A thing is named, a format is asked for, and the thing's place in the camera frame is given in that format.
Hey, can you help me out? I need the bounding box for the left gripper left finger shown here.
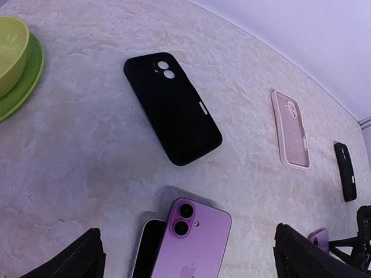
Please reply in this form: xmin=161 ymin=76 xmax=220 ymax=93
xmin=23 ymin=228 xmax=106 ymax=277

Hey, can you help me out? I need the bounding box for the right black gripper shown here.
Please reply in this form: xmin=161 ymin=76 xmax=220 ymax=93
xmin=329 ymin=206 xmax=370 ymax=264

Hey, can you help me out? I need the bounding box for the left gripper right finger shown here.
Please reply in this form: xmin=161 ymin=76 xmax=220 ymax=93
xmin=273 ymin=223 xmax=369 ymax=277

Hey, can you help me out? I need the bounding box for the purple phone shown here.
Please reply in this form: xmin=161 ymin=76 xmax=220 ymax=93
xmin=308 ymin=228 xmax=329 ymax=253
xmin=151 ymin=198 xmax=232 ymax=277

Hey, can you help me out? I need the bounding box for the black phone case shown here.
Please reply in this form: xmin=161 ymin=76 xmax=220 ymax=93
xmin=123 ymin=52 xmax=223 ymax=166
xmin=334 ymin=142 xmax=357 ymax=202

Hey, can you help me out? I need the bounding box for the face-up phone under stack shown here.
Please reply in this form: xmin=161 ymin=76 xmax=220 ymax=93
xmin=129 ymin=218 xmax=166 ymax=278

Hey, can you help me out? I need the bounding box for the purple phone on stack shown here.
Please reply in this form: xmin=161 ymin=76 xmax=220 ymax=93
xmin=151 ymin=198 xmax=232 ymax=277

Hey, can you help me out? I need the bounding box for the pink phone case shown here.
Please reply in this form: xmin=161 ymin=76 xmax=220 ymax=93
xmin=271 ymin=90 xmax=310 ymax=169

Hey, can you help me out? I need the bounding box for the green plate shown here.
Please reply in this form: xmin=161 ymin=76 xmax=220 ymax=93
xmin=1 ymin=32 xmax=45 ymax=122

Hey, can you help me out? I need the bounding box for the green bowl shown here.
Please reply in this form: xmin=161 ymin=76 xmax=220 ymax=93
xmin=1 ymin=16 xmax=30 ymax=98

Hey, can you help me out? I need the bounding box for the right aluminium frame post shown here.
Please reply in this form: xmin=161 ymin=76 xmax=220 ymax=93
xmin=358 ymin=116 xmax=371 ymax=130

